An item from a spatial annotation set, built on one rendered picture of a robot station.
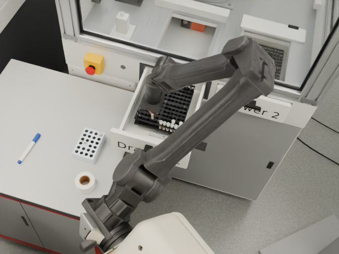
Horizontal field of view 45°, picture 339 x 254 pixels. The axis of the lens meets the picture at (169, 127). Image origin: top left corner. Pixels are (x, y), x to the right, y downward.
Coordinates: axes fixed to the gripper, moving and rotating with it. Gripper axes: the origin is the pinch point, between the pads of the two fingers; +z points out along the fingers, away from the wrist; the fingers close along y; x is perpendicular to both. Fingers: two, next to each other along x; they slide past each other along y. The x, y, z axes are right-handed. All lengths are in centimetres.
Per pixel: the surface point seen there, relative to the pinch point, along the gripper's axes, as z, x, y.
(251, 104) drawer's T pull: 5.2, -33.9, 18.3
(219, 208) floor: 95, -42, 4
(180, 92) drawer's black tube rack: 6.6, -6.6, 14.4
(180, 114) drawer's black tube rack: 5.3, -9.6, 5.0
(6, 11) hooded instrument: 15, 78, 32
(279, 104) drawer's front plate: 4.0, -43.6, 21.1
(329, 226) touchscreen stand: 91, -101, 13
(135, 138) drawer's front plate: 0.7, 2.0, -11.9
